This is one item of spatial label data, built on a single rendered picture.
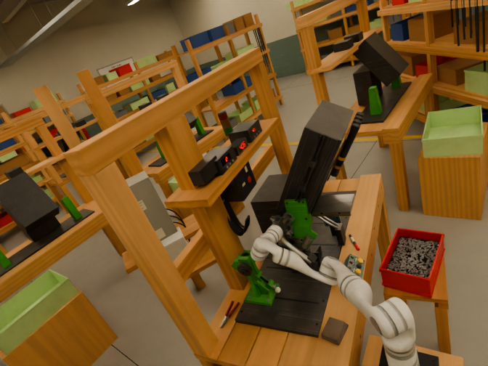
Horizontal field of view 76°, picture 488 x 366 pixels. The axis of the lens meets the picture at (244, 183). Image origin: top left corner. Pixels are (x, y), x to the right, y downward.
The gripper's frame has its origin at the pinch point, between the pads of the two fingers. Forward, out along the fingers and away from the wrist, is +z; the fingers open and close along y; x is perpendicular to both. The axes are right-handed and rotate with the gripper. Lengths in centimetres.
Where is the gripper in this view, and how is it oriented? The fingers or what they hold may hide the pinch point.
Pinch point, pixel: (286, 220)
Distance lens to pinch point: 162.4
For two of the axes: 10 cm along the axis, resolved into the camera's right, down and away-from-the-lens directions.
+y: -7.5, -6.3, 2.0
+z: 4.7, -3.0, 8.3
